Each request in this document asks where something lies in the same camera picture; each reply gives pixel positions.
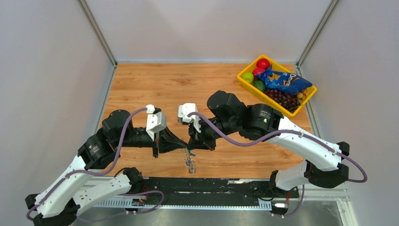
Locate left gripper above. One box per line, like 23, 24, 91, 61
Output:
116, 123, 188, 157

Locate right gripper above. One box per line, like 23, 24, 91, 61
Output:
187, 114, 239, 151

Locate silver keyring holder with rings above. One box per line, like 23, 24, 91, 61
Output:
184, 148, 196, 174

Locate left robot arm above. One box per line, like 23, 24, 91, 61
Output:
25, 105, 187, 226

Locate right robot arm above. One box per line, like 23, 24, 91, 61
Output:
178, 90, 349, 197

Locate lime green ball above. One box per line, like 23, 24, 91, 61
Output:
241, 72, 254, 84

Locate dark green ball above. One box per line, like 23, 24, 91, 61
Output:
253, 80, 266, 93

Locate red ball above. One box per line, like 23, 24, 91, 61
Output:
252, 67, 265, 81
256, 58, 271, 69

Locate bunch of dark grapes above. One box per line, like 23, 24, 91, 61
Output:
265, 89, 301, 113

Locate blue chips bag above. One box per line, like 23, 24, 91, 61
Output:
256, 66, 313, 95

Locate small yellow red fruits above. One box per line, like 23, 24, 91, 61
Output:
296, 89, 307, 100

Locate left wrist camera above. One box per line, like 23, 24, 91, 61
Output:
146, 105, 167, 141

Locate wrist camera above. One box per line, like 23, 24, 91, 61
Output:
177, 103, 201, 132
146, 105, 167, 141

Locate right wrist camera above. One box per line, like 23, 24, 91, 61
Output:
177, 103, 201, 132

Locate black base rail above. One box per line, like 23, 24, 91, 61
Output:
129, 177, 300, 203

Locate white slotted cable duct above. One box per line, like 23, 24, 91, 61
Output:
95, 194, 272, 211

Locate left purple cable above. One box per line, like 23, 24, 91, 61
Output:
25, 107, 149, 221

